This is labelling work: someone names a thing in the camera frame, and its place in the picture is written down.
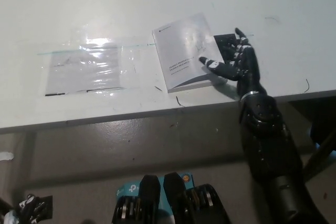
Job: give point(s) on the clear plastic cover sheet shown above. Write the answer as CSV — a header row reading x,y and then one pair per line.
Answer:
x,y
136,61

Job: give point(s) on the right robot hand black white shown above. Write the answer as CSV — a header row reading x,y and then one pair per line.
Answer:
x,y
246,64

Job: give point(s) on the blue plastic object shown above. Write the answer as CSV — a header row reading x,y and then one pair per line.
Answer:
x,y
333,153

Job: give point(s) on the clear plastic bag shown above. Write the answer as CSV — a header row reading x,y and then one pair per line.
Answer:
x,y
84,72

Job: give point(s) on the white grey softcover book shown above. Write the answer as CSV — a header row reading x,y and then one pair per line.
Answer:
x,y
181,53

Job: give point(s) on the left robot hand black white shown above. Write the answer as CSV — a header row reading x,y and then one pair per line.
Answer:
x,y
27,208

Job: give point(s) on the white floor tape patch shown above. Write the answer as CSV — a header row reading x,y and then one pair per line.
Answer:
x,y
5,155

